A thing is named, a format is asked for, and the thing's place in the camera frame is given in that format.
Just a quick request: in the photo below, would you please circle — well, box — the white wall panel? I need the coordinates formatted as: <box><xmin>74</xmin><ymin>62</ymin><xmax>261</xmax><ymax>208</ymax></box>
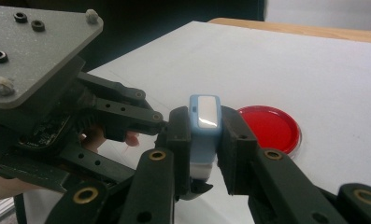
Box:
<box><xmin>264</xmin><ymin>0</ymin><xmax>371</xmax><ymax>32</ymax></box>

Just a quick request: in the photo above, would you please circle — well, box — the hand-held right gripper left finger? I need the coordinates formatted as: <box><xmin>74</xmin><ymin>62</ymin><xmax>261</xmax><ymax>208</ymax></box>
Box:
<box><xmin>164</xmin><ymin>105</ymin><xmax>193</xmax><ymax>200</ymax></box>

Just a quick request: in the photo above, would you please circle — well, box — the wooden table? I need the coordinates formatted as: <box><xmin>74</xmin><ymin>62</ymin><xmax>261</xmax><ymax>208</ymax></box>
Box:
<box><xmin>207</xmin><ymin>17</ymin><xmax>371</xmax><ymax>45</ymax></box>

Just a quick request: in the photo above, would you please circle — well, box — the red round ink dish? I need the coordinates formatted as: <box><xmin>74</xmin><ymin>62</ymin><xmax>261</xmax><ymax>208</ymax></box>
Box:
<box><xmin>237</xmin><ymin>105</ymin><xmax>303</xmax><ymax>157</ymax></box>

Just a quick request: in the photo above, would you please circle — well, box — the blue and white stamp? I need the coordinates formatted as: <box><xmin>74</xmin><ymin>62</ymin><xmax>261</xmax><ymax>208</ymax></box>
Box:
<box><xmin>188</xmin><ymin>93</ymin><xmax>223</xmax><ymax>183</ymax></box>

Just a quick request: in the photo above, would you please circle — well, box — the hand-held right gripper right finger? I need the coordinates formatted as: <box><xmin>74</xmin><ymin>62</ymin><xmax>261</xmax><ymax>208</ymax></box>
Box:
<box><xmin>217</xmin><ymin>105</ymin><xmax>259</xmax><ymax>196</ymax></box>

